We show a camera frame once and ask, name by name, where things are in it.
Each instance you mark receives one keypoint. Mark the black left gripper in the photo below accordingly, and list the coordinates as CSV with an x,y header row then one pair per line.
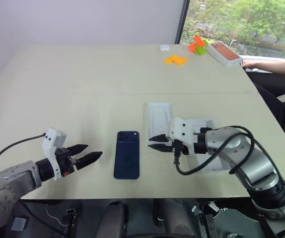
x,y
64,161

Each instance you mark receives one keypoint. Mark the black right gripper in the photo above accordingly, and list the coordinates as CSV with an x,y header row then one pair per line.
x,y
183,148

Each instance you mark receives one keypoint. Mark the white phone box base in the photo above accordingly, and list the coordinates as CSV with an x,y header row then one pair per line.
x,y
160,119

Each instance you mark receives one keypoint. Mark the dark blue smartphone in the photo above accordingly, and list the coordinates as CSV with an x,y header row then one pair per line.
x,y
126,155

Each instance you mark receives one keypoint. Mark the white phone box lid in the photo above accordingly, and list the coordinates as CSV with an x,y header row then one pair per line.
x,y
214,166

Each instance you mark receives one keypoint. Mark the person bare forearm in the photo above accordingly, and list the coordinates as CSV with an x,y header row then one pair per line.
x,y
279,65

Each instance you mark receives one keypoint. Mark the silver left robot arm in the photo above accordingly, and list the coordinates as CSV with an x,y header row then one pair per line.
x,y
11,178

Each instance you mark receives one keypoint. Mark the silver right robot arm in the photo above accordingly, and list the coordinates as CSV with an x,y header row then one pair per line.
x,y
256,161

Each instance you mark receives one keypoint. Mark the phone box with brown print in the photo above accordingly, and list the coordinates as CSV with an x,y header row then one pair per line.
x,y
223,53

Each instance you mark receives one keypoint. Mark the person bare hand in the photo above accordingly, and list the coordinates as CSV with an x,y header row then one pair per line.
x,y
248,65

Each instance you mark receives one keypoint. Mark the dark rounded shape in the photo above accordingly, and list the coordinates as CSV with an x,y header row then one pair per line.
x,y
172,215
115,218

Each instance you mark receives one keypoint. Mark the orange toy blocks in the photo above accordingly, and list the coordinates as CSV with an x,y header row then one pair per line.
x,y
175,60

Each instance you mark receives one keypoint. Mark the white earbuds case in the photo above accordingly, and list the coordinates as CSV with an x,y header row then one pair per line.
x,y
164,47

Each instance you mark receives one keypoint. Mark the orange and green toy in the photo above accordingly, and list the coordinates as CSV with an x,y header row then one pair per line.
x,y
198,45

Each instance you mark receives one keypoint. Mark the person black clothing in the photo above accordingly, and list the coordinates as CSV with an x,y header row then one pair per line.
x,y
281,111

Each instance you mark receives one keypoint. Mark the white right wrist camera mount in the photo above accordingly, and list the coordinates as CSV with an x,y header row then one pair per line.
x,y
179,131

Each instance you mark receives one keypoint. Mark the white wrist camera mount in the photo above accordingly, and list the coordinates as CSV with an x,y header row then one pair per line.
x,y
179,131
50,141

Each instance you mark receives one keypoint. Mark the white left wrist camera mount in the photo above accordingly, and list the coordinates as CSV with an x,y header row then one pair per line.
x,y
50,141

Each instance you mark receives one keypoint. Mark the black window frame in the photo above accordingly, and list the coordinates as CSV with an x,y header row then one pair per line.
x,y
182,22

